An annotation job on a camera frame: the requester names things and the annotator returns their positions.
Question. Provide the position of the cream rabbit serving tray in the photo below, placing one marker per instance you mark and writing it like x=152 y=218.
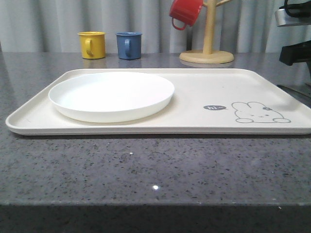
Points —
x=205 y=101

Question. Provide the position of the blue enamel mug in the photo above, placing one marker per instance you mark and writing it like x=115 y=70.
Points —
x=129 y=45

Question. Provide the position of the red enamel mug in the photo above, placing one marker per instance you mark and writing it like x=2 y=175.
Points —
x=186 y=11

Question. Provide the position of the white round plate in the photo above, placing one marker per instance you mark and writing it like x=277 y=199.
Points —
x=111 y=97

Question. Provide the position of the wooden mug tree stand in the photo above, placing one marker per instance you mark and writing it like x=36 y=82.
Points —
x=208 y=55

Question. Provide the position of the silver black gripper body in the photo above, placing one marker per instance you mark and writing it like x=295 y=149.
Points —
x=293 y=13

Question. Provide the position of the yellow enamel mug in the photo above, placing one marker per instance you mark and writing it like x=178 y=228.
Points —
x=92 y=44

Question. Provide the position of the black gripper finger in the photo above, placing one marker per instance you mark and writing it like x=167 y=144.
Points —
x=296 y=53

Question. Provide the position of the stainless steel fork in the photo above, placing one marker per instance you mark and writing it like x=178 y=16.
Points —
x=285 y=88

